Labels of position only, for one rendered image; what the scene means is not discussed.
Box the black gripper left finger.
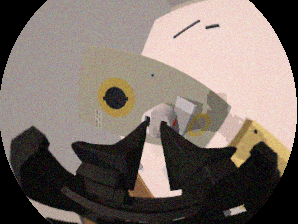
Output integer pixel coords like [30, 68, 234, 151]
[71, 121, 146, 190]

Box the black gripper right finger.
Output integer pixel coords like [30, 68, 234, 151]
[160, 121, 237, 192]

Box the grey round cartridge with two slots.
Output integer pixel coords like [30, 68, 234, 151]
[141, 104, 177, 139]

